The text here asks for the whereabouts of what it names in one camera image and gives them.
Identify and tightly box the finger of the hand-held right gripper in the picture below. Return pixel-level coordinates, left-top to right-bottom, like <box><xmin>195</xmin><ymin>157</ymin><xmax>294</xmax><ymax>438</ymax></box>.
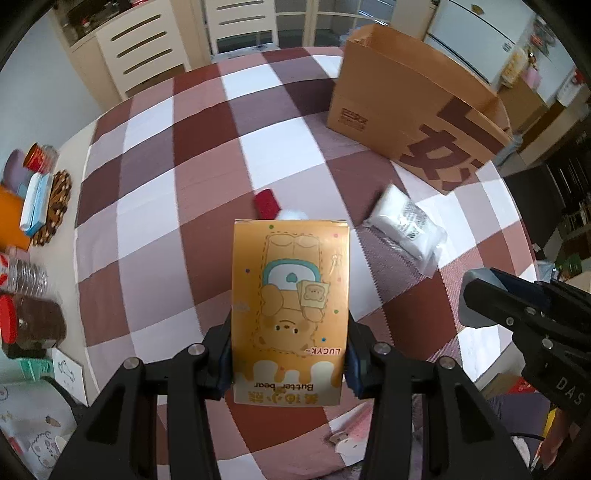
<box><xmin>492</xmin><ymin>270</ymin><xmax>591</xmax><ymax>311</ymax></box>
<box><xmin>464</xmin><ymin>277</ymin><xmax>556</xmax><ymax>352</ymax></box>

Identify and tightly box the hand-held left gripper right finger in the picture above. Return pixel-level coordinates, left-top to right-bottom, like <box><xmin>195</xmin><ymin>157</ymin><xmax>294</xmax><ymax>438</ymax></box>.
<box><xmin>344</xmin><ymin>311</ymin><xmax>532</xmax><ymax>480</ymax></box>

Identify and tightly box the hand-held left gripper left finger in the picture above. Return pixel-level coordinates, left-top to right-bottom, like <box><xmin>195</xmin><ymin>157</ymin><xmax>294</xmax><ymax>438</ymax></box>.
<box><xmin>48</xmin><ymin>307</ymin><xmax>236</xmax><ymax>480</ymax></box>

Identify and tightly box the pink tube with white cap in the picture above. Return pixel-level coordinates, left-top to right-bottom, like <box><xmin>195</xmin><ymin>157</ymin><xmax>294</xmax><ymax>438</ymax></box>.
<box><xmin>329</xmin><ymin>406</ymin><xmax>375</xmax><ymax>457</ymax></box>

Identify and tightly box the yellow cartoon bear box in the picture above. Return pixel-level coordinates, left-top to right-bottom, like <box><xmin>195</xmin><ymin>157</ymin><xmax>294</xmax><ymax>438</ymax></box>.
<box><xmin>231</xmin><ymin>219</ymin><xmax>354</xmax><ymax>407</ymax></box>

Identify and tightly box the red plush with white fur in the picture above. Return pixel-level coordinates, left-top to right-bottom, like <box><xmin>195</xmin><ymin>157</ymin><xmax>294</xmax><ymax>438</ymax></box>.
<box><xmin>252</xmin><ymin>188</ymin><xmax>311</xmax><ymax>222</ymax></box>

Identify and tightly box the brown paper bag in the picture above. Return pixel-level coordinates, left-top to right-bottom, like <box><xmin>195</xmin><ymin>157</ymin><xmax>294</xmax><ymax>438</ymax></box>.
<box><xmin>326</xmin><ymin>24</ymin><xmax>515</xmax><ymax>195</ymax></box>

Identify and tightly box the person's purple fuzzy clothing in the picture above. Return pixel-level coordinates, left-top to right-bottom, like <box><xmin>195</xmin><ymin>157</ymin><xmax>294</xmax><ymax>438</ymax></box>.
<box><xmin>487</xmin><ymin>394</ymin><xmax>555</xmax><ymax>480</ymax></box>

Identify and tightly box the dark shelf unit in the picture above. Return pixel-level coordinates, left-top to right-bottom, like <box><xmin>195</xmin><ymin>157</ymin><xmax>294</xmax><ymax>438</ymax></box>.
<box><xmin>503</xmin><ymin>138</ymin><xmax>591</xmax><ymax>259</ymax></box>

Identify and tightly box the clear pack of white pads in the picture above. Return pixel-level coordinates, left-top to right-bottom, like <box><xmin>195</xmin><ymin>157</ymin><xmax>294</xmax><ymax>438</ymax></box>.
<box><xmin>361</xmin><ymin>184</ymin><xmax>448</xmax><ymax>278</ymax></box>

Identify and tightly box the white square card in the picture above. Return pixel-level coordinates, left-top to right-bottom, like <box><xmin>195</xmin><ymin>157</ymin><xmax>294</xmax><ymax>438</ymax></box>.
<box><xmin>50</xmin><ymin>347</ymin><xmax>88</xmax><ymax>407</ymax></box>

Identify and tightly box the glass jar with red lid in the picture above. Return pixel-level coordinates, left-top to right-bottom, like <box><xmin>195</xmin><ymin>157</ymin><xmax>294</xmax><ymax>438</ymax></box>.
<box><xmin>0</xmin><ymin>293</ymin><xmax>68</xmax><ymax>361</ymax></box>

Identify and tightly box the green plastic holder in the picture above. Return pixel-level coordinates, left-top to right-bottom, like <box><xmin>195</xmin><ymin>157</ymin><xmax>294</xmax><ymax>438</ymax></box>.
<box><xmin>9</xmin><ymin>357</ymin><xmax>56</xmax><ymax>384</ymax></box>

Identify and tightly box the clear plastic water bottle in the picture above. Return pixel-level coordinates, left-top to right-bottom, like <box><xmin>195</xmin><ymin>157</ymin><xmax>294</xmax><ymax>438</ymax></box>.
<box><xmin>0</xmin><ymin>247</ymin><xmax>49</xmax><ymax>296</ymax></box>

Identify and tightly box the wooden bead trivet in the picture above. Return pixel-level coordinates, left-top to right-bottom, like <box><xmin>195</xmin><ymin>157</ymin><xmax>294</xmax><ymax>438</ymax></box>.
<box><xmin>31</xmin><ymin>170</ymin><xmax>73</xmax><ymax>247</ymax></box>

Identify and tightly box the brown white checked tablecloth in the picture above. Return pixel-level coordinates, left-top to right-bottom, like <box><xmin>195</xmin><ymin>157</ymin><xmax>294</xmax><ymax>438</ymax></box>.
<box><xmin>74</xmin><ymin>46</ymin><xmax>539</xmax><ymax>467</ymax></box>

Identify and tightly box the light blue flat box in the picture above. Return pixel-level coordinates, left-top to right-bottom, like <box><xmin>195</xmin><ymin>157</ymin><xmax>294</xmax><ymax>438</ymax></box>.
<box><xmin>19</xmin><ymin>173</ymin><xmax>52</xmax><ymax>236</ymax></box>

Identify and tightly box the white refrigerator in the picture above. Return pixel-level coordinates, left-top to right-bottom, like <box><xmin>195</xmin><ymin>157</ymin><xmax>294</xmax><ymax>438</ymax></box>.
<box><xmin>425</xmin><ymin>0</ymin><xmax>532</xmax><ymax>88</ymax></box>

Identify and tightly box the orange box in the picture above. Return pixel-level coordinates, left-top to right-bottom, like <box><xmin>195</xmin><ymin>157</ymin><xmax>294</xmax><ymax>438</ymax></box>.
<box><xmin>0</xmin><ymin>185</ymin><xmax>33</xmax><ymax>250</ymax></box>

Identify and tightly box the red cup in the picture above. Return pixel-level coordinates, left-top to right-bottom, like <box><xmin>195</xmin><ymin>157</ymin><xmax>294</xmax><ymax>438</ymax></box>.
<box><xmin>24</xmin><ymin>143</ymin><xmax>58</xmax><ymax>174</ymax></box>

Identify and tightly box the purple cup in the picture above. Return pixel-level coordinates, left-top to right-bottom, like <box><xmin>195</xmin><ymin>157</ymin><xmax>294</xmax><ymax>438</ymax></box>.
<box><xmin>2</xmin><ymin>148</ymin><xmax>35</xmax><ymax>195</ymax></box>

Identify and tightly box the cream slotted chair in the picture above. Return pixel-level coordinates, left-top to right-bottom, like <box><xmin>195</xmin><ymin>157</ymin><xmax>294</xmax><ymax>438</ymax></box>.
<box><xmin>95</xmin><ymin>0</ymin><xmax>192</xmax><ymax>100</ymax></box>
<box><xmin>203</xmin><ymin>0</ymin><xmax>282</xmax><ymax>58</ymax></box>

